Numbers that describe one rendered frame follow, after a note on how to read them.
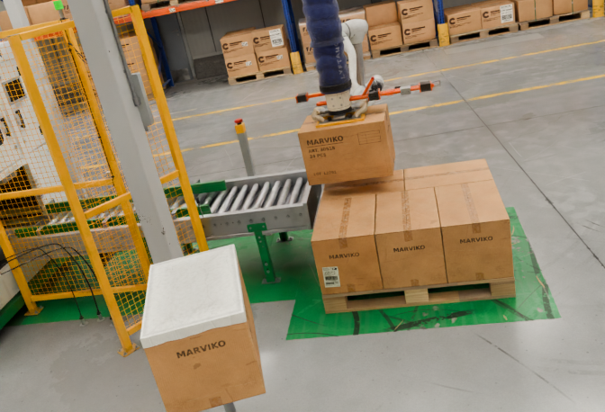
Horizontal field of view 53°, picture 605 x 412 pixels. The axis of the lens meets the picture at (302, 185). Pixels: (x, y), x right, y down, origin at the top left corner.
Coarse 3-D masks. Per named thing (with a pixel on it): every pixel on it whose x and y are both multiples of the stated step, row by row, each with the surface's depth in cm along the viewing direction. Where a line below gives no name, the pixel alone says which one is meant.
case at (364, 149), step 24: (312, 120) 440; (384, 120) 408; (312, 144) 419; (336, 144) 416; (360, 144) 413; (384, 144) 410; (312, 168) 427; (336, 168) 423; (360, 168) 420; (384, 168) 417
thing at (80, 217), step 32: (32, 32) 333; (128, 32) 373; (32, 96) 337; (96, 96) 365; (160, 96) 391; (160, 128) 398; (64, 160) 354; (96, 160) 371; (128, 192) 388; (192, 192) 419; (192, 224) 428; (96, 256) 377; (128, 320) 402; (128, 352) 402
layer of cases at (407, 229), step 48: (336, 192) 443; (384, 192) 426; (432, 192) 411; (480, 192) 397; (336, 240) 377; (384, 240) 372; (432, 240) 368; (480, 240) 364; (336, 288) 391; (384, 288) 386
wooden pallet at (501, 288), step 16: (400, 288) 384; (416, 288) 383; (496, 288) 375; (512, 288) 374; (336, 304) 395; (352, 304) 399; (368, 304) 396; (384, 304) 392; (400, 304) 389; (416, 304) 387
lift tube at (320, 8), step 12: (312, 0) 389; (324, 0) 389; (336, 0) 399; (312, 12) 391; (324, 12) 390; (336, 12) 395; (312, 24) 396; (324, 24) 393; (336, 24) 396; (312, 36) 400; (324, 36) 396; (336, 36) 399
